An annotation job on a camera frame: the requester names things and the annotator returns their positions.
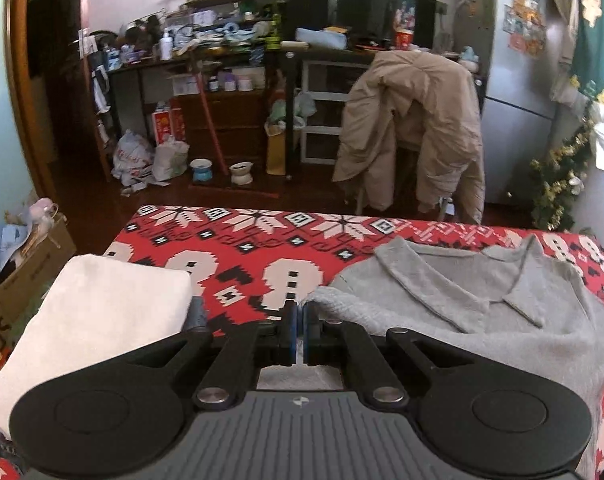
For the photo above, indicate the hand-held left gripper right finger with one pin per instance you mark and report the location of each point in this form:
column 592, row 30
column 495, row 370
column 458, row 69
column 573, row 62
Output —
column 308, row 332

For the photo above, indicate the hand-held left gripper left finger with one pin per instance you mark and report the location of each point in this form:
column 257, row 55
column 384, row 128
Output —
column 294, row 332

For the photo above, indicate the grey polo shirt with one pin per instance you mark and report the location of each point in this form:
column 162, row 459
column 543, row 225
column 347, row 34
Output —
column 556, row 340

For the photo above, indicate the blue grey knit garment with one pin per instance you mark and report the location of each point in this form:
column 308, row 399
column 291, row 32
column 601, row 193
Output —
column 198, row 312

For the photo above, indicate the red patterned blanket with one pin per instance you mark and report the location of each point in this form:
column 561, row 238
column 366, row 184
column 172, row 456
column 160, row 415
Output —
column 242, row 245

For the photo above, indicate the wooden chair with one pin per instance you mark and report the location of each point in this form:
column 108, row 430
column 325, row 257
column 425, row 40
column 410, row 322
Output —
column 360, row 197

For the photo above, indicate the brown pet mat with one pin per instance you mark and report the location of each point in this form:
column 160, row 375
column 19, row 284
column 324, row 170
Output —
column 262, row 191

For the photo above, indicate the white pet bowl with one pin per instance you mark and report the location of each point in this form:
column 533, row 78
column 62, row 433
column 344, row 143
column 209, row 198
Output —
column 241, row 176

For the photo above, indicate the yellow paper bag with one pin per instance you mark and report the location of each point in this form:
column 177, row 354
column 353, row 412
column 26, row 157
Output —
column 276, row 155

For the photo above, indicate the blue pet bowl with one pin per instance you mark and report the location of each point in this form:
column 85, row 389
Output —
column 201, row 172

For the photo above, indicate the white folded cloth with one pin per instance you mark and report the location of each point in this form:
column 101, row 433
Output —
column 92, row 305

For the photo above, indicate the wooden drawer cabinet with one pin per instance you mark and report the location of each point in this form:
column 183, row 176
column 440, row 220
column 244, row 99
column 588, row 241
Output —
column 232, row 130

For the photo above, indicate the plain white plastic bag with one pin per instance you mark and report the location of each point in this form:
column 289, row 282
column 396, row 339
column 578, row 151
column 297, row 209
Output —
column 171, row 157

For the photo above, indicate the black metal desk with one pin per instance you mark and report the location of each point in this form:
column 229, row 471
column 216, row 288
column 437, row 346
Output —
column 292, row 110

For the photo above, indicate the red broom stick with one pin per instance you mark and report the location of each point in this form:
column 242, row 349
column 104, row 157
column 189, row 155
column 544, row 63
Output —
column 209, row 115

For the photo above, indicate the white drawer unit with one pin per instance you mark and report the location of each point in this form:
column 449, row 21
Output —
column 322, row 96

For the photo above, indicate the white red printed plastic bag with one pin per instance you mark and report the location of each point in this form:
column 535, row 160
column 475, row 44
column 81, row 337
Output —
column 132, row 152

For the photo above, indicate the red carton box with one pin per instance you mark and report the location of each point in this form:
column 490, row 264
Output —
column 164, row 127

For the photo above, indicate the beige padded coat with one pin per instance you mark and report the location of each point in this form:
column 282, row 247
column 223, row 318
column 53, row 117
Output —
column 431, row 110

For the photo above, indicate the cardboard box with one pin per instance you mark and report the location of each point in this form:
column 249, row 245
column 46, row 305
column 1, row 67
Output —
column 32, row 265

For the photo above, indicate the silver refrigerator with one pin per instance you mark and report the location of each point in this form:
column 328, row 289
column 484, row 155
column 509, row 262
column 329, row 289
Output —
column 511, row 135

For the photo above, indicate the christmas tree with gold tinsel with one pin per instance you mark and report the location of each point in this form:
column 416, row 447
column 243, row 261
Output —
column 556, row 185

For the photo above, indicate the light blue pouch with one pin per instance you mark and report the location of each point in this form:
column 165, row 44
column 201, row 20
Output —
column 322, row 36

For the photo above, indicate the dark wooden desk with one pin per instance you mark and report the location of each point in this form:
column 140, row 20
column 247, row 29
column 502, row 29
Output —
column 147, row 64

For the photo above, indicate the red cup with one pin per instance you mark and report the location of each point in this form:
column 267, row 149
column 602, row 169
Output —
column 404, row 41

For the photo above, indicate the white bottle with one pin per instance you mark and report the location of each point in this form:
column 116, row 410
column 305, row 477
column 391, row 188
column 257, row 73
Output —
column 166, row 47

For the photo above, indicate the black monitor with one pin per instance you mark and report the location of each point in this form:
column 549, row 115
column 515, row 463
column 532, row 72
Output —
column 362, row 10

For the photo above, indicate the black speaker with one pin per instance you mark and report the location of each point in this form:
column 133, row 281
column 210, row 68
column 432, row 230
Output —
column 309, row 5

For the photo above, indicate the cluster of fridge magnets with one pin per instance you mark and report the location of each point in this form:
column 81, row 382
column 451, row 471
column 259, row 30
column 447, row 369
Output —
column 524, row 10

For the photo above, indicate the wooden door frame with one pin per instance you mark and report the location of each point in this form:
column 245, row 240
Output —
column 22, row 85

